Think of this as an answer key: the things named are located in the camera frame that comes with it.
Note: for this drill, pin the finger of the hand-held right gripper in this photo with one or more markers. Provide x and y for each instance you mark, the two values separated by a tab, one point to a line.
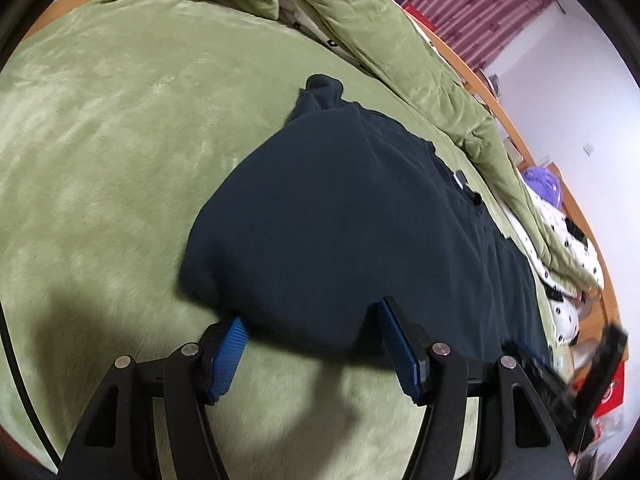
547	385
606	362

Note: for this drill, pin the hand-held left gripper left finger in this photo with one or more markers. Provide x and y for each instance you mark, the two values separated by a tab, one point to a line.
227	355

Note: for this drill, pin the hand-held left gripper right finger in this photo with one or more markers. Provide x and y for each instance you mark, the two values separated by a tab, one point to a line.
398	347

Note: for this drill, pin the dark navy sweatshirt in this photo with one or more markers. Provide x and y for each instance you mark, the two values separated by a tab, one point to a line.
325	220

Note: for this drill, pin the red white plastic bag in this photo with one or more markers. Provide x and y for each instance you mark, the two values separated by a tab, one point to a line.
614	397

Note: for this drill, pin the purple plush toy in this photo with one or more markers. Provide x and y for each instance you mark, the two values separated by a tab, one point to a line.
542	186

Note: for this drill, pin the green plush bed blanket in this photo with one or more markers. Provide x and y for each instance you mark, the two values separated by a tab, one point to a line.
100	160

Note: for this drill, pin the green folded quilt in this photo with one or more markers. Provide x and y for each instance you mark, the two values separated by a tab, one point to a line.
390	45

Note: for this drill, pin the red box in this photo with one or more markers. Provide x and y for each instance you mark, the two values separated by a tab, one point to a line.
417	14

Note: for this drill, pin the red striped curtain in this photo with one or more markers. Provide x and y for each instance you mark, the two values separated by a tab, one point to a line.
475	5

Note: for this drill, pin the wooden bed frame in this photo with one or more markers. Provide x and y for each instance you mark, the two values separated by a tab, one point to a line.
575	205

